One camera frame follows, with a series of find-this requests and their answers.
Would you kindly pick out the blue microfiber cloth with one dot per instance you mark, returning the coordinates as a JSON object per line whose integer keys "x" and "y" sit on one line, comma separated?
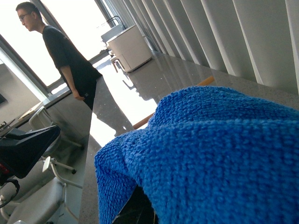
{"x": 209, "y": 155}

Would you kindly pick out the white countertop appliance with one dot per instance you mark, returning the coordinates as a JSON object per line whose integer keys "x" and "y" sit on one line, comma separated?
{"x": 127, "y": 48}

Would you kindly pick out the man in black shirt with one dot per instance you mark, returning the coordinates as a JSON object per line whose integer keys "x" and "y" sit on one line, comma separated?
{"x": 78, "y": 73}

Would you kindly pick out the white chair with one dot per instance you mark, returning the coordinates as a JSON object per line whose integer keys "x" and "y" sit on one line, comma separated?
{"x": 43, "y": 191}

